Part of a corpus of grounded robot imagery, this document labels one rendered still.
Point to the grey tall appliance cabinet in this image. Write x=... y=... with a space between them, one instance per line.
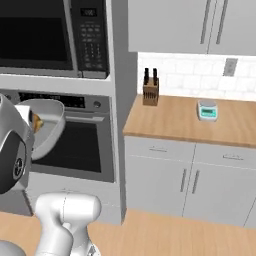
x=122 y=100

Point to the round steel oven knob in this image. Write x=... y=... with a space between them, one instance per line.
x=97 y=104

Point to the grey upper cupboard door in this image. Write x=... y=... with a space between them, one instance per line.
x=166 y=25
x=236 y=26

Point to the grey cupboard door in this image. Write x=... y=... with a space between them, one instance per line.
x=166 y=25
x=153 y=186
x=223 y=196
x=251 y=218
x=236 y=26

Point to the wooden knife block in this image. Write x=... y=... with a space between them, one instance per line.
x=150 y=91

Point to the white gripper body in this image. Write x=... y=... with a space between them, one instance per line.
x=25 y=114

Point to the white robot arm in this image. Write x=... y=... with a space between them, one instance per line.
x=63 y=216

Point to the white food container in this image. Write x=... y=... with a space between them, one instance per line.
x=54 y=132

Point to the grey wall socket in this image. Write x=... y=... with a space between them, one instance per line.
x=230 y=67

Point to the steel built-in oven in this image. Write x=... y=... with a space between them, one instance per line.
x=83 y=150

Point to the green and white kitchen scale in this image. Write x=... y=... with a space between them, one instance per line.
x=207 y=110

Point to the brown chicken drumstick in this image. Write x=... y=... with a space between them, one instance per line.
x=37 y=123

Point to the black and steel microwave oven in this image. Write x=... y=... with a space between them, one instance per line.
x=40 y=36

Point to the grey lower cupboard door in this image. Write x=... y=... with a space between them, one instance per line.
x=153 y=186
x=223 y=196
x=251 y=218

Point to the grey drawer front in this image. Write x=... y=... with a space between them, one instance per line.
x=160 y=148
x=226 y=156

